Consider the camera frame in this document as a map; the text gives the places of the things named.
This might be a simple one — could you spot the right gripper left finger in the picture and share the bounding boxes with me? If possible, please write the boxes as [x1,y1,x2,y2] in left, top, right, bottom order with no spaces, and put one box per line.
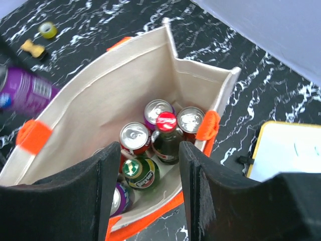
[1,142,120,240]

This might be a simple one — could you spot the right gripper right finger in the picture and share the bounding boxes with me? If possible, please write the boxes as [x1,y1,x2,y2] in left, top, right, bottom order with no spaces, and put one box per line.
[179,142,320,240]

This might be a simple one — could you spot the green glass bottle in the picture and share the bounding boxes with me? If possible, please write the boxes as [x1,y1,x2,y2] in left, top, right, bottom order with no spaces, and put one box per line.
[122,157,160,191]

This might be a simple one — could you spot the red cola can back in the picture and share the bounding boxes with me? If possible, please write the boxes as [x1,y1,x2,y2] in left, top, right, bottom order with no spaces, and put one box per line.
[119,122,151,157]

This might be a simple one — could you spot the red cola can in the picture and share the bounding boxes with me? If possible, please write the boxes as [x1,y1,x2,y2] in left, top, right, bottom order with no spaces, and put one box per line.
[119,122,151,157]
[177,106,205,144]

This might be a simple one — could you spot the beige canvas bag orange handles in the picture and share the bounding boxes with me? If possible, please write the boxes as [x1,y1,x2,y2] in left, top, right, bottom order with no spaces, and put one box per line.
[1,22,241,240]

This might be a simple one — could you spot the glass cola bottle red cap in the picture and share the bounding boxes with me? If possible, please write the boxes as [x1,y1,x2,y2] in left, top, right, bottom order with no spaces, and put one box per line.
[151,111,184,165]

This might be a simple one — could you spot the purple soda can front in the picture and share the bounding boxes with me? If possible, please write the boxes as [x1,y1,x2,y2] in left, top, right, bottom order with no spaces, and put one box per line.
[1,66,60,116]

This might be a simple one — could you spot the purple soda can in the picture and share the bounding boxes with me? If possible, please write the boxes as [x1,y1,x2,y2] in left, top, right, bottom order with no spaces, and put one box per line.
[110,182,135,217]
[143,99,176,131]
[1,66,60,116]

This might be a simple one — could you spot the yellow bow-shaped sponge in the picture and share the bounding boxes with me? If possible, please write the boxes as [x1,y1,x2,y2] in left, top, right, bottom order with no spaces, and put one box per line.
[20,39,48,60]

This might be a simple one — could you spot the yellow tape roll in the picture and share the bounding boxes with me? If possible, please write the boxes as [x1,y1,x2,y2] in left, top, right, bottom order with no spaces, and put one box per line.
[38,22,58,39]

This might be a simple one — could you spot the white board wooden frame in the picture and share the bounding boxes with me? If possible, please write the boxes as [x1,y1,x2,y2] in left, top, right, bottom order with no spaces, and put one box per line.
[246,120,320,182]

